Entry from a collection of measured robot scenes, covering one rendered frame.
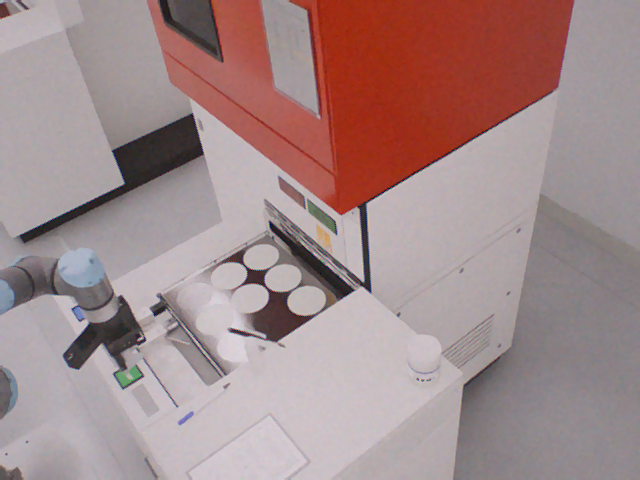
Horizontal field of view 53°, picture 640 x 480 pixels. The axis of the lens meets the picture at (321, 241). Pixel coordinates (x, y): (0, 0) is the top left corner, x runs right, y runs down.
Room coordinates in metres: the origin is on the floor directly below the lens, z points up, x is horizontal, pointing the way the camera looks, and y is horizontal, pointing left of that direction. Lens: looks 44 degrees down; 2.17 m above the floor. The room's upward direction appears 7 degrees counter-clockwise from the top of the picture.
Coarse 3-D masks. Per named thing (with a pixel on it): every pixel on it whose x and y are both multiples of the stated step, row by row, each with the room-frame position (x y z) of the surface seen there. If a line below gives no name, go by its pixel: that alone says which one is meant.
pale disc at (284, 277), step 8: (272, 272) 1.22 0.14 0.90; (280, 272) 1.22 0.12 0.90; (288, 272) 1.21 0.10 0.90; (296, 272) 1.21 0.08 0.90; (272, 280) 1.19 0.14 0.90; (280, 280) 1.19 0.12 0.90; (288, 280) 1.18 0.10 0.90; (296, 280) 1.18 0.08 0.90; (272, 288) 1.16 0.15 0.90; (280, 288) 1.16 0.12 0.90; (288, 288) 1.16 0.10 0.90
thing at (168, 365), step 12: (156, 324) 1.11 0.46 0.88; (156, 348) 1.03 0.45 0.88; (168, 348) 1.02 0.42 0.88; (144, 360) 1.00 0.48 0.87; (156, 360) 0.99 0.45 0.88; (168, 360) 0.98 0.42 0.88; (180, 360) 0.98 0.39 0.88; (156, 372) 0.95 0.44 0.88; (168, 372) 0.95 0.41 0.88; (180, 372) 0.94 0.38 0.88; (192, 372) 0.94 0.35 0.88; (168, 384) 0.91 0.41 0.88; (180, 384) 0.91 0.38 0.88; (192, 384) 0.90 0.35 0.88; (204, 384) 0.90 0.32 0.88; (180, 396) 0.87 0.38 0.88
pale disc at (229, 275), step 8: (224, 264) 1.28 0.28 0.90; (232, 264) 1.27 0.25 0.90; (216, 272) 1.25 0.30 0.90; (224, 272) 1.25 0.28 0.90; (232, 272) 1.24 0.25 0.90; (240, 272) 1.24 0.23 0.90; (216, 280) 1.22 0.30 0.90; (224, 280) 1.21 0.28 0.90; (232, 280) 1.21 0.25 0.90; (240, 280) 1.21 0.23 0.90; (224, 288) 1.19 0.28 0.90
